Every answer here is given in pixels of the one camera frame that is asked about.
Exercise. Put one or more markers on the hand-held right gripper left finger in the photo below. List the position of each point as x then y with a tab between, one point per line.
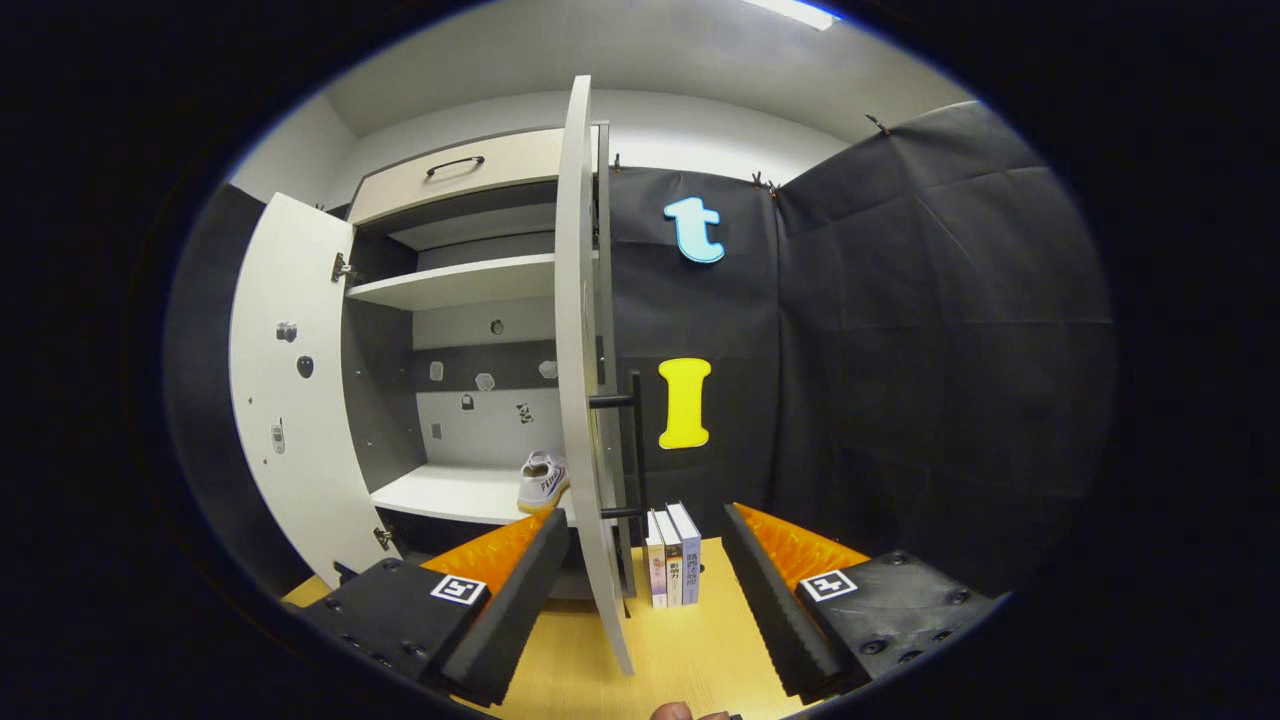
520	610

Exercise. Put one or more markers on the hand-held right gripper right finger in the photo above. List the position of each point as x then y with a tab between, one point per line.
770	610

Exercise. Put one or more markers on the white canvas shoe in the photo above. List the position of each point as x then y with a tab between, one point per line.
540	485

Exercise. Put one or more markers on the white door with camera sticker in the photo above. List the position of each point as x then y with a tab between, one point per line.
310	500

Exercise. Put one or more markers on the white grey shoe cabinet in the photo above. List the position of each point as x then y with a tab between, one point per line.
385	400

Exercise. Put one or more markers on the white door with headphone sticker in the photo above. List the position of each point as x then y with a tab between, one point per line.
575	350

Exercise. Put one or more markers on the white cabinet shelf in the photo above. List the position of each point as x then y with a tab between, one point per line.
460	283
440	492

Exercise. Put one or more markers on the metal door hinge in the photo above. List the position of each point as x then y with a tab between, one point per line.
383	538
341	268

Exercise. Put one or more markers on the beige cabinet drawer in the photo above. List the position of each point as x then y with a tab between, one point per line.
520	165

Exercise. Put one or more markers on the grey book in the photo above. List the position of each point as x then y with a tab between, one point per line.
674	575

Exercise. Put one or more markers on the pink white book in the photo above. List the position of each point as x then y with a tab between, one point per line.
656	570

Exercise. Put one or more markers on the black backdrop cloth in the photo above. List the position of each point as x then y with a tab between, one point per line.
900	350
210	380

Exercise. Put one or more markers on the dark cloth clip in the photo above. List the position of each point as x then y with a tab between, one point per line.
879	125
765	184

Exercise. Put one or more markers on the long ceiling light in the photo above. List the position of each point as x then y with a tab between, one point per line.
800	12

